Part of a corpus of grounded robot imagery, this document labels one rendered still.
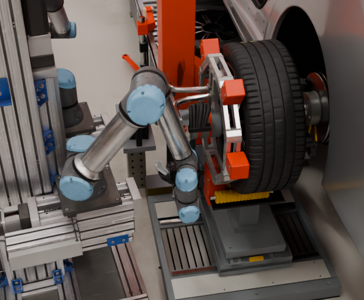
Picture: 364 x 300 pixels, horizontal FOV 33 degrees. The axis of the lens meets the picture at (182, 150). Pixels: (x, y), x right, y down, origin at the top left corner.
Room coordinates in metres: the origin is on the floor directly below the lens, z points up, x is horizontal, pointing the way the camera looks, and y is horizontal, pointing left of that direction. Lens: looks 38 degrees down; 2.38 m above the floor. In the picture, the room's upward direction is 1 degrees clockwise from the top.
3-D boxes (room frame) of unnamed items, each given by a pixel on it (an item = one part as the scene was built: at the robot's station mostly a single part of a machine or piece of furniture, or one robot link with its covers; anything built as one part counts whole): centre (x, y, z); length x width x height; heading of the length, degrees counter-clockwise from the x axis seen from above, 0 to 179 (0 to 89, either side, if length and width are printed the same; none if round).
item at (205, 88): (2.27, -0.02, 1.03); 0.19 x 0.18 x 0.11; 101
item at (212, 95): (2.08, -0.05, 1.03); 0.19 x 0.18 x 0.11; 101
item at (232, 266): (2.25, -0.32, 0.13); 0.50 x 0.36 x 0.10; 11
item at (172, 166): (1.80, 0.01, 0.86); 0.12 x 0.08 x 0.09; 11
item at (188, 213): (1.64, -0.02, 0.86); 0.11 x 0.08 x 0.09; 11
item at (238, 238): (2.23, -0.32, 0.32); 0.40 x 0.30 x 0.28; 11
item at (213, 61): (2.20, -0.15, 0.85); 0.54 x 0.07 x 0.54; 11
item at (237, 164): (1.89, -0.22, 0.85); 0.09 x 0.08 x 0.07; 11
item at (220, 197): (2.10, -0.27, 0.51); 0.29 x 0.06 x 0.06; 101
